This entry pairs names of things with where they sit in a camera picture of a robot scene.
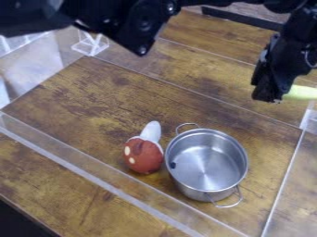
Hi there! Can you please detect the stainless steel pot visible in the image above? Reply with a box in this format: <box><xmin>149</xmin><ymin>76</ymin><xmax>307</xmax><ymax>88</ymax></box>
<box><xmin>165</xmin><ymin>123</ymin><xmax>249</xmax><ymax>208</ymax></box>

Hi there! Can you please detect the clear acrylic corner bracket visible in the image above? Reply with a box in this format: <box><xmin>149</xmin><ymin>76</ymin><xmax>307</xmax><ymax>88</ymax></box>
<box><xmin>71</xmin><ymin>31</ymin><xmax>110</xmax><ymax>56</ymax></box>

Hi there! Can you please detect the clear acrylic front barrier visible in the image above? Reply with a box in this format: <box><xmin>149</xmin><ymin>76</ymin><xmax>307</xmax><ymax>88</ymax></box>
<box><xmin>0</xmin><ymin>111</ymin><xmax>248</xmax><ymax>237</ymax></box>

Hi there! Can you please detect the clear acrylic right barrier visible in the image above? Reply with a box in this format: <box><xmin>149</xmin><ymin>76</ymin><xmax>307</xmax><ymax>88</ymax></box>
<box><xmin>261</xmin><ymin>100</ymin><xmax>317</xmax><ymax>237</ymax></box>

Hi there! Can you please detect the clear acrylic barrier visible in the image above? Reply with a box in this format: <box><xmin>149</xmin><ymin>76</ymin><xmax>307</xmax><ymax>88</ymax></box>
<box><xmin>261</xmin><ymin>100</ymin><xmax>317</xmax><ymax>237</ymax></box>
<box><xmin>0</xmin><ymin>111</ymin><xmax>248</xmax><ymax>237</ymax></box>

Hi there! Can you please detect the brown plush mushroom toy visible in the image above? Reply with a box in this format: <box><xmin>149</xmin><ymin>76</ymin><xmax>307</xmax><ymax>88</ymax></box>
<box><xmin>123</xmin><ymin>120</ymin><xmax>163</xmax><ymax>174</ymax></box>

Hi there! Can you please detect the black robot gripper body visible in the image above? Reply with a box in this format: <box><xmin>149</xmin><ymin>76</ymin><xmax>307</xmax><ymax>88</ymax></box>
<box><xmin>252</xmin><ymin>33</ymin><xmax>317</xmax><ymax>93</ymax></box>

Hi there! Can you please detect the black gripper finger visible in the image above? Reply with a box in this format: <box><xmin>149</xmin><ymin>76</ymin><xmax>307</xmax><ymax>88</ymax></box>
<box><xmin>252</xmin><ymin>83</ymin><xmax>290</xmax><ymax>104</ymax></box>

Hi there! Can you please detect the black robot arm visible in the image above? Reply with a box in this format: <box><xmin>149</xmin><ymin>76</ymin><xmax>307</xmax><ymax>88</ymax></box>
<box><xmin>0</xmin><ymin>0</ymin><xmax>317</xmax><ymax>103</ymax></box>

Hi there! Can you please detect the green handled metal spoon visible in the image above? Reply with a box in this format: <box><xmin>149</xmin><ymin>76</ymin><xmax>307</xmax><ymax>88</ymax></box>
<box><xmin>284</xmin><ymin>85</ymin><xmax>317</xmax><ymax>100</ymax></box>

